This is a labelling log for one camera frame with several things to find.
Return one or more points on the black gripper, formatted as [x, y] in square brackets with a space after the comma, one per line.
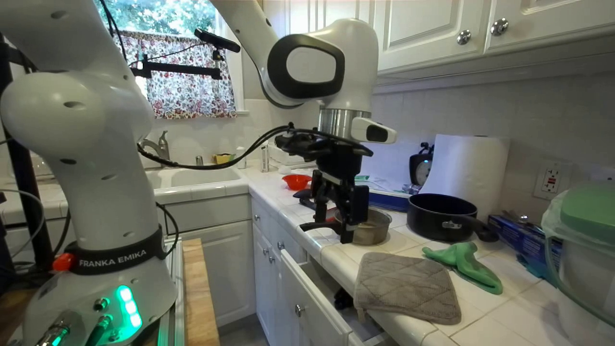
[339, 170]

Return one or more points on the grey quilted towel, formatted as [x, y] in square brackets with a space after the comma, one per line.
[406, 289]

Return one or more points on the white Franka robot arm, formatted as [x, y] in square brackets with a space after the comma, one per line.
[83, 127]

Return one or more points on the white paper towel roll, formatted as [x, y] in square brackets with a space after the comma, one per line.
[467, 173]

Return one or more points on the white and blue wrap box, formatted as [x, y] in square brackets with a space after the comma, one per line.
[387, 200]

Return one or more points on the red bowl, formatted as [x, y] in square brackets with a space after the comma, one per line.
[296, 181]

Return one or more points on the small clear bottle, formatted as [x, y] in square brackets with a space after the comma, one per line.
[241, 156]
[266, 156]

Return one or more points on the open white drawer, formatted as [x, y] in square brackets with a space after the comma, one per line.
[314, 300]

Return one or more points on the white counter base cabinet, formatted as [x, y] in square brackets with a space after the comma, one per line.
[266, 270]

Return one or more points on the yellow sponge holder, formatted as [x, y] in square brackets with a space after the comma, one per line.
[221, 158]

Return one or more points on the green cloth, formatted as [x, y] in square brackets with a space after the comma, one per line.
[464, 262]

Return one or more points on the white sink cabinet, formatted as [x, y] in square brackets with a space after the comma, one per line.
[214, 270]

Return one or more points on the white sink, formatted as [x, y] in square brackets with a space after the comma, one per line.
[198, 177]

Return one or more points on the wooden board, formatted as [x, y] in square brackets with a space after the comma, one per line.
[198, 295]

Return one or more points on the blue plate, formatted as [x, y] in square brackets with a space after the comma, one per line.
[521, 246]

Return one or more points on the chrome faucet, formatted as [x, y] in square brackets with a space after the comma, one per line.
[160, 147]

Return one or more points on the white upper cabinet door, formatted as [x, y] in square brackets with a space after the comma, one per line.
[348, 10]
[425, 29]
[558, 16]

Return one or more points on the floral curtain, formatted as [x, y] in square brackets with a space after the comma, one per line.
[185, 83]

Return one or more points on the silver cabinet knob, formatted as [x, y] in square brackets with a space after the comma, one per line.
[500, 25]
[464, 37]

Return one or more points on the clear container green lid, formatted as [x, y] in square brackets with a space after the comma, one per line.
[583, 256]

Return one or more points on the window with greenery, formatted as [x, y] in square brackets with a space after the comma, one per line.
[164, 16]

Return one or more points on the black tripod pole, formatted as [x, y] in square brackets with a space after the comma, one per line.
[23, 185]

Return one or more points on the black camera on mount arm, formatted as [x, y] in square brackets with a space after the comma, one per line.
[218, 41]

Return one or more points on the white wall outlet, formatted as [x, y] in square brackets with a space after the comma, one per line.
[552, 181]

